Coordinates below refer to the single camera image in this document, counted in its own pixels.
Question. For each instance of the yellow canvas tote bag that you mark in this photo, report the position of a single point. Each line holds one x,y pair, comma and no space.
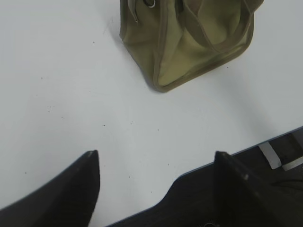
175,41

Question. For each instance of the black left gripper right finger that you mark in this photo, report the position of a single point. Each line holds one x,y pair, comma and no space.
241,199

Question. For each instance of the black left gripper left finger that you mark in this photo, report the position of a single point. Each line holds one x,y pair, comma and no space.
68,200

